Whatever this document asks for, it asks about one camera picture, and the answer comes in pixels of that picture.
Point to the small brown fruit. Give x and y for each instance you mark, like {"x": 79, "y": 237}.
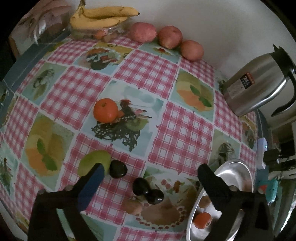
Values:
{"x": 204, "y": 202}

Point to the teal tissue box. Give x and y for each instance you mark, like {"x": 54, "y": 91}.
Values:
{"x": 269, "y": 188}

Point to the orange persimmon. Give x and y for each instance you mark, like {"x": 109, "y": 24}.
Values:
{"x": 202, "y": 220}

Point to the upper yellow banana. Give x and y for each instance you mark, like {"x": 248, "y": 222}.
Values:
{"x": 106, "y": 12}

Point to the white power strip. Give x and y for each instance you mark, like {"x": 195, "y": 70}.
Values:
{"x": 261, "y": 149}

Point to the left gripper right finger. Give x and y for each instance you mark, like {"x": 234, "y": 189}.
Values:
{"x": 256, "y": 222}

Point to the red apple left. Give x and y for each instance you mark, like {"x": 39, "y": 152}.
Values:
{"x": 142, "y": 32}

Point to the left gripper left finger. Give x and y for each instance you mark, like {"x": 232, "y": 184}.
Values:
{"x": 45, "y": 223}

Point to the dark plum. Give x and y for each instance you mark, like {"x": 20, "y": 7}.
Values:
{"x": 117, "y": 169}
{"x": 154, "y": 196}
{"x": 140, "y": 187}

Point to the green pear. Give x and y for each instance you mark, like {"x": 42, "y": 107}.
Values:
{"x": 89, "y": 160}

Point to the lower yellow banana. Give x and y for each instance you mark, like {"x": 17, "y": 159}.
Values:
{"x": 79, "y": 21}

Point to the steel round tray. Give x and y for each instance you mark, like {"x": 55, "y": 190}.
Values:
{"x": 236, "y": 174}

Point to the red apple right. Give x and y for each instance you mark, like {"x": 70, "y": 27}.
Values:
{"x": 191, "y": 50}

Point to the red apple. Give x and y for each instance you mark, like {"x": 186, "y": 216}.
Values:
{"x": 191, "y": 50}
{"x": 170, "y": 37}
{"x": 142, "y": 32}

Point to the steel thermos jug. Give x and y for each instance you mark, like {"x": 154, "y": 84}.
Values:
{"x": 259, "y": 81}

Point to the glass fruit bowl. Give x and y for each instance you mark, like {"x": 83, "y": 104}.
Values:
{"x": 105, "y": 34}

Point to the black power adapter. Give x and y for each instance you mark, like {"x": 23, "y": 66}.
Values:
{"x": 272, "y": 155}

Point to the checkered fruit tablecloth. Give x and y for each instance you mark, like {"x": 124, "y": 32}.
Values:
{"x": 172, "y": 118}

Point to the brown kiwi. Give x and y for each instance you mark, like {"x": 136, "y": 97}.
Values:
{"x": 132, "y": 207}

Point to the orange far tangerine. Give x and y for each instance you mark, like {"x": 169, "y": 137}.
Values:
{"x": 105, "y": 110}

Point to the red apple middle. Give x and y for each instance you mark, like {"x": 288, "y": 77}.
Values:
{"x": 170, "y": 37}

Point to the yellow banana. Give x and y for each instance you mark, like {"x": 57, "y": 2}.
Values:
{"x": 79, "y": 21}
{"x": 106, "y": 12}

